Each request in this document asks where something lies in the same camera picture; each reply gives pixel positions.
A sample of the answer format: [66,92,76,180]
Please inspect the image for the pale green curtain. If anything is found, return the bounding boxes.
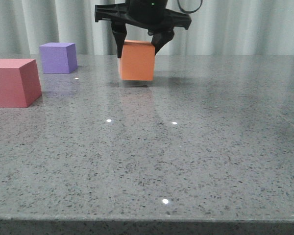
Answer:
[0,0,294,55]

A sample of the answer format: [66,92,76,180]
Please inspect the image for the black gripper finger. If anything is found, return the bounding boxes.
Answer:
[111,22,127,58]
[151,31,174,54]

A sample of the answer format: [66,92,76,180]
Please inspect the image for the purple foam cube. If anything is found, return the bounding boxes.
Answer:
[39,43,78,74]

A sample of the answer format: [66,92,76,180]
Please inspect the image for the black cable loop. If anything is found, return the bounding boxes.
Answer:
[177,0,203,14]

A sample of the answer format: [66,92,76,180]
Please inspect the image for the red foam cube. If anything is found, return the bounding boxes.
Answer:
[0,59,42,108]

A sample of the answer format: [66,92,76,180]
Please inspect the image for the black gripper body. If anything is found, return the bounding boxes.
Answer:
[95,0,192,32]

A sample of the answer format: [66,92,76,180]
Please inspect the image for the orange foam cube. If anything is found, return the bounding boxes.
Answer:
[119,40,155,81]

